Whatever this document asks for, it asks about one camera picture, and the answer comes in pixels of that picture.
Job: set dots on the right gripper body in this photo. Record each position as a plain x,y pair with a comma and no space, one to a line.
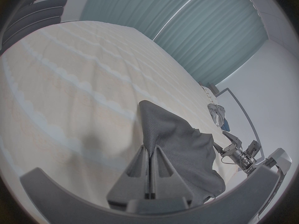
233,152

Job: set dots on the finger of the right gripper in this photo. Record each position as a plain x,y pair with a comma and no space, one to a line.
218,147
230,138

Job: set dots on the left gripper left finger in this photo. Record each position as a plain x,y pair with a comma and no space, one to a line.
135,178

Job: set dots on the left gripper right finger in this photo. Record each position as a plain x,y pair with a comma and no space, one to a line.
168,181

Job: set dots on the black T-shirt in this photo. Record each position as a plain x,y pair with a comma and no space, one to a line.
182,153

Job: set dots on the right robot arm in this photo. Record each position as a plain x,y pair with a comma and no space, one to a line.
279,160

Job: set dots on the pile of clothes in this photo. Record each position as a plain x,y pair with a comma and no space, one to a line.
217,113

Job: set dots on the bed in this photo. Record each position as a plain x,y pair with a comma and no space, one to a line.
70,83

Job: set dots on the white printed pillow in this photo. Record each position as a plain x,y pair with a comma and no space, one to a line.
210,94

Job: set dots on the grey bedside table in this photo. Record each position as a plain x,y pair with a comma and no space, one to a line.
211,87

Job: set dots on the blue-green curtain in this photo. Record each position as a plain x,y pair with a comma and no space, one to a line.
130,10
215,38

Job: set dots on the black chest of drawers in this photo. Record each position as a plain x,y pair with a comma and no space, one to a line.
35,15

